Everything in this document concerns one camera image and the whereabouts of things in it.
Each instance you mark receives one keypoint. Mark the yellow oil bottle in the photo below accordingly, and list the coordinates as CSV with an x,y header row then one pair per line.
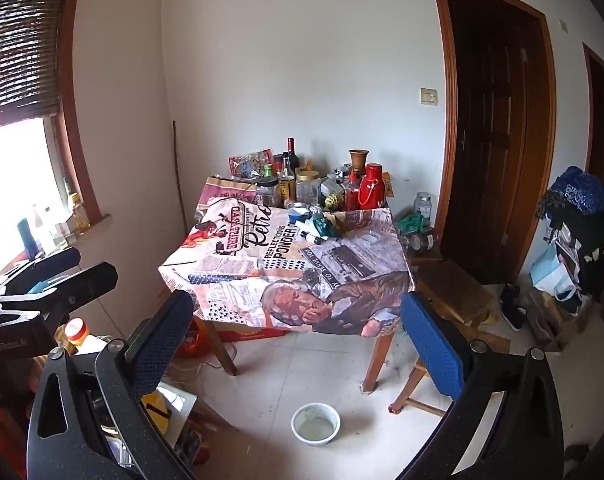
x,y
79,210

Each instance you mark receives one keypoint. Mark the dark lid glass jar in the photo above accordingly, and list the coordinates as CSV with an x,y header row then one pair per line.
x,y
268,192

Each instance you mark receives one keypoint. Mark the black white tube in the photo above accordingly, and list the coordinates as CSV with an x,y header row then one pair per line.
x,y
312,236

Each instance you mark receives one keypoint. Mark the green cap bottle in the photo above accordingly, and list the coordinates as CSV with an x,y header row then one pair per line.
x,y
267,170

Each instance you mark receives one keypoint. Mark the red plastic bag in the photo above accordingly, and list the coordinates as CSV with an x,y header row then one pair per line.
x,y
197,342

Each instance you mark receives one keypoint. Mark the green mesh cloth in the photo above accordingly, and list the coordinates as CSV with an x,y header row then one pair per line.
x,y
409,221

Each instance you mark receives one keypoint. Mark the amber bottle yellow label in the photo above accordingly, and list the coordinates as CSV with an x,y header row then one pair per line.
x,y
286,187

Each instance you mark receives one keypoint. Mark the tall clear glass jar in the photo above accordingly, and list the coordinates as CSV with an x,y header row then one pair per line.
x,y
424,205

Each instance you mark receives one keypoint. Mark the brown clay vase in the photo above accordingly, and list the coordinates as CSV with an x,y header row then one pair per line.
x,y
357,160

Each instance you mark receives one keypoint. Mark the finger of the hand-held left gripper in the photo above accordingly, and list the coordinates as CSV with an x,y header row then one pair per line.
x,y
89,280
37,286

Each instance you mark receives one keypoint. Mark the red sauce bottle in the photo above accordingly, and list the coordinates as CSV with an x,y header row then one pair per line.
x,y
352,195

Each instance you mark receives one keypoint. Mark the bamboo window blind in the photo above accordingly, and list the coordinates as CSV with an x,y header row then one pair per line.
x,y
17,60

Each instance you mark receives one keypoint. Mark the wooden table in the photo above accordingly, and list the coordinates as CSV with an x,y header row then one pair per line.
x,y
377,365

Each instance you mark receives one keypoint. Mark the red thermos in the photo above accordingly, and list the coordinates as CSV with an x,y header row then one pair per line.
x,y
369,190

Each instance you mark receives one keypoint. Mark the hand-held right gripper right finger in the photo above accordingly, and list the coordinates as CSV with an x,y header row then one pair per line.
x,y
432,345

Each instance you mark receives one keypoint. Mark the beige light switch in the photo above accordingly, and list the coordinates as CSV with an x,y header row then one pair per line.
x,y
429,96

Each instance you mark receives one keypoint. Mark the brown window frame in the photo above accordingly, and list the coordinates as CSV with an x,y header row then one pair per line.
x,y
74,125

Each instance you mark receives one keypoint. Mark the thin wooden stick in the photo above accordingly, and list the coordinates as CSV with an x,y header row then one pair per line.
x,y
178,175

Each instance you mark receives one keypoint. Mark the yellow lid glass jar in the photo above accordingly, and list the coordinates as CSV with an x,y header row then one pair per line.
x,y
308,190

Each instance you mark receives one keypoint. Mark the blue crocheted cloth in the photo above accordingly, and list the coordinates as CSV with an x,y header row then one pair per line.
x,y
579,190

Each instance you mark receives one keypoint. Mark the light blue bag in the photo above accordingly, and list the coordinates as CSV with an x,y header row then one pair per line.
x,y
552,272

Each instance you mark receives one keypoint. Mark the wooden stool with legs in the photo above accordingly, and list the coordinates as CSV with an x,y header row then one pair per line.
x,y
422,405

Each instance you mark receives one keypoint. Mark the red printed snack bag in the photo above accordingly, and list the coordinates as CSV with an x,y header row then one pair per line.
x,y
242,162

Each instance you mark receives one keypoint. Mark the yellow green pinecone ornament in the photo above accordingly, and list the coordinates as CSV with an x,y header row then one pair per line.
x,y
333,201

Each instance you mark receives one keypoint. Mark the small glass jar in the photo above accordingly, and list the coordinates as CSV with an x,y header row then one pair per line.
x,y
423,240

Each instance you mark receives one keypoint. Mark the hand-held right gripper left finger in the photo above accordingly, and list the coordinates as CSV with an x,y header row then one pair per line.
x,y
167,340

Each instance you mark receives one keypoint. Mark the white bowl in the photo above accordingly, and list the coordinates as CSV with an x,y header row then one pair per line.
x,y
314,427

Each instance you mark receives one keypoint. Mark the blue white round container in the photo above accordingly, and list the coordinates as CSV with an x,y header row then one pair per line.
x,y
297,214

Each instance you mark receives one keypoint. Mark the green snack packet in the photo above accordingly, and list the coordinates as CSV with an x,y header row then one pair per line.
x,y
326,225

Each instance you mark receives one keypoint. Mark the orange cap bottle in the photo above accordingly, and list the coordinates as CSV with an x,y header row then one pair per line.
x,y
77,332

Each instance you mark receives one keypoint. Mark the newspaper print tablecloth table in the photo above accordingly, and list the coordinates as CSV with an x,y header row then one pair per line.
x,y
232,260

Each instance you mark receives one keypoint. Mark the dark wine bottle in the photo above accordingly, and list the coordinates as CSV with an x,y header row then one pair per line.
x,y
292,157

